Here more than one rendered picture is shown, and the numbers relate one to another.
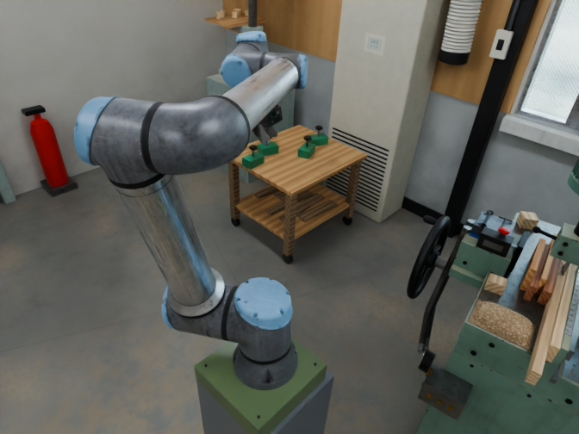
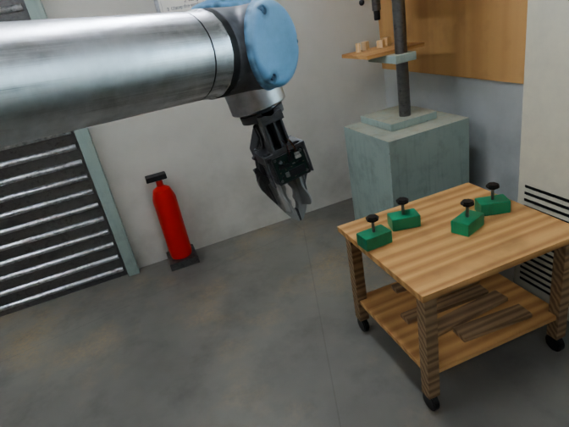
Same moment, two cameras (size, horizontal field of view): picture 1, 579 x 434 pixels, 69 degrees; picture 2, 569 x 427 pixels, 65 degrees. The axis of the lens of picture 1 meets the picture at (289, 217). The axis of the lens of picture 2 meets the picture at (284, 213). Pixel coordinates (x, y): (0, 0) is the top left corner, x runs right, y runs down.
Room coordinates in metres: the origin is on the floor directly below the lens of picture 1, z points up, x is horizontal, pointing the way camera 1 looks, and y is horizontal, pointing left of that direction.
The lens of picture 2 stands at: (0.71, -0.26, 1.38)
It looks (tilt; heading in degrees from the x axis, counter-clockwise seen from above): 25 degrees down; 31
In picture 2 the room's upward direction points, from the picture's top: 11 degrees counter-clockwise
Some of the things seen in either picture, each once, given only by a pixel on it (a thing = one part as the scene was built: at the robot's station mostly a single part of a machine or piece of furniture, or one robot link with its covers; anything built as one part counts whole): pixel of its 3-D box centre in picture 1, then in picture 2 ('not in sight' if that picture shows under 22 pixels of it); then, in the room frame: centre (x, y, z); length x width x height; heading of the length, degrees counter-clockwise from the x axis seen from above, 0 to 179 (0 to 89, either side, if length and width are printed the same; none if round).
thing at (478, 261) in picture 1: (487, 250); not in sight; (0.97, -0.59, 0.91); 0.15 x 0.14 x 0.09; 147
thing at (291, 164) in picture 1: (294, 183); (450, 274); (2.25, -0.02, 0.32); 0.66 x 0.57 x 0.64; 137
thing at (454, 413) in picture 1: (444, 391); not in sight; (0.72, -0.48, 0.58); 0.12 x 0.08 x 0.08; 57
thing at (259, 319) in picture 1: (260, 316); not in sight; (0.76, 0.06, 0.80); 0.17 x 0.15 x 0.18; 78
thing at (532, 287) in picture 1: (537, 270); not in sight; (0.88, -0.69, 0.92); 0.22 x 0.02 x 0.05; 147
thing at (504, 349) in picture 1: (511, 273); not in sight; (0.92, -0.66, 0.87); 0.61 x 0.30 x 0.06; 147
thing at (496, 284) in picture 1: (495, 284); not in sight; (0.82, -0.56, 0.92); 0.04 x 0.04 x 0.03; 62
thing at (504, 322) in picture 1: (505, 318); not in sight; (0.70, -0.54, 0.92); 0.14 x 0.09 x 0.04; 57
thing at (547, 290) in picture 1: (550, 273); not in sight; (0.87, -0.73, 0.92); 0.23 x 0.02 x 0.04; 147
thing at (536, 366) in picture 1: (554, 295); not in sight; (0.79, -0.70, 0.92); 0.60 x 0.02 x 0.04; 147
